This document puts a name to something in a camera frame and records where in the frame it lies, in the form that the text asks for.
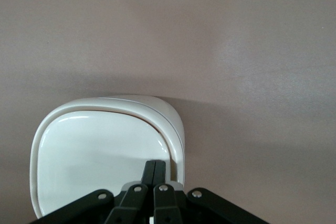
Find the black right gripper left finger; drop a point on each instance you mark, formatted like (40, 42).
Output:
(128, 203)

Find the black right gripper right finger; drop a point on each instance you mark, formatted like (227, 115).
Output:
(170, 205)

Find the white square trash can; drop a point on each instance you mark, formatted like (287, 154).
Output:
(99, 150)

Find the brown table cover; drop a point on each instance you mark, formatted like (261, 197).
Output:
(168, 37)

